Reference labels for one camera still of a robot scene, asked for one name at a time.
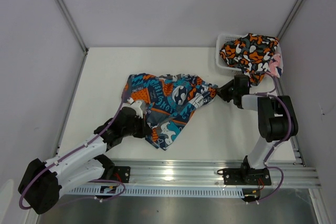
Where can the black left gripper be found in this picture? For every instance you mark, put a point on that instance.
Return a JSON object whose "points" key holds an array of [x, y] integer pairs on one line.
{"points": [[145, 130]]}

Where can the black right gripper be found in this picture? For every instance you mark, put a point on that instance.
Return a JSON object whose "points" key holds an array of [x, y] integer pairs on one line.
{"points": [[221, 91]]}

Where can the blue orange patterned shorts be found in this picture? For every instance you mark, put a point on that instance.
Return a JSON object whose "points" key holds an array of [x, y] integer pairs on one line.
{"points": [[171, 101]]}

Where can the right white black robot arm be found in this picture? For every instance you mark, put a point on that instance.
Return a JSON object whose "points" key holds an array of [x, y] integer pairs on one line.
{"points": [[277, 121]]}

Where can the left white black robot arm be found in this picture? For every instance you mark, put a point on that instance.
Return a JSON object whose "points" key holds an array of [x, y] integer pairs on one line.
{"points": [[45, 182]]}

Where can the orange camouflage shorts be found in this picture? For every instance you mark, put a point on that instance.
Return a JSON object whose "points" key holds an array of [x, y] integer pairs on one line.
{"points": [[249, 53]]}

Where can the pink white patterned shorts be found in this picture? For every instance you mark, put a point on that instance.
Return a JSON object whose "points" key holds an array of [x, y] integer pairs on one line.
{"points": [[275, 65]]}

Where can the white perforated plastic basket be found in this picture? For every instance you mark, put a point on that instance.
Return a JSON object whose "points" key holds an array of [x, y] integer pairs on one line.
{"points": [[221, 51]]}

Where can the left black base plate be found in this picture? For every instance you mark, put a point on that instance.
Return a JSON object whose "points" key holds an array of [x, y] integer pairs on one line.
{"points": [[118, 173]]}

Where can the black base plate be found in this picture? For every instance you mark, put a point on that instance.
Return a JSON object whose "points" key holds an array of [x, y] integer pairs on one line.
{"points": [[118, 173], [249, 176]]}

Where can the white slotted cable duct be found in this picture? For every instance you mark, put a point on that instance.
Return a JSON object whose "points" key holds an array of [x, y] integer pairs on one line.
{"points": [[157, 191]]}

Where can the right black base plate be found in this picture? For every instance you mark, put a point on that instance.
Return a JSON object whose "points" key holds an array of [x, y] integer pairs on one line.
{"points": [[249, 176]]}

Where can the aluminium front rail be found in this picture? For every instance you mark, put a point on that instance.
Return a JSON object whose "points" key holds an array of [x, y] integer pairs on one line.
{"points": [[204, 174]]}

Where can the right aluminium frame post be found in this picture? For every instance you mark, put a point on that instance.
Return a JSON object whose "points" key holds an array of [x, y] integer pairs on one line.
{"points": [[290, 17]]}

